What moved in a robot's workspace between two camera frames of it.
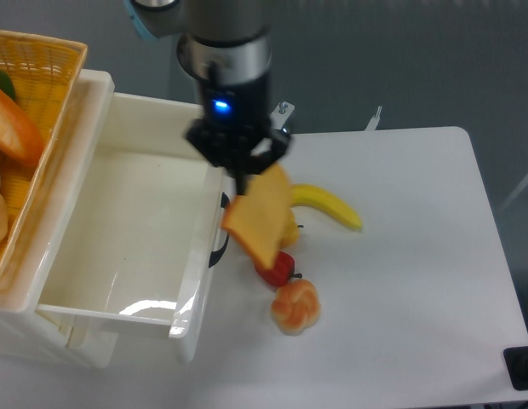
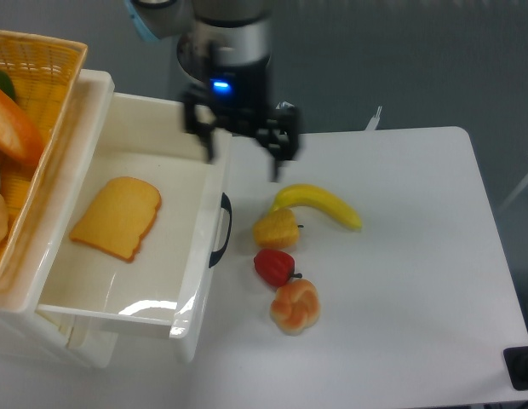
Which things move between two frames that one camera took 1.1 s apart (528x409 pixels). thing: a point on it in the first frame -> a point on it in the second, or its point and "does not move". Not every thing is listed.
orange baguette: (12, 130) does not move
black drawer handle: (215, 255) does not move
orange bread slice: (257, 219) -> (119, 216)
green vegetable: (1, 80) does not move
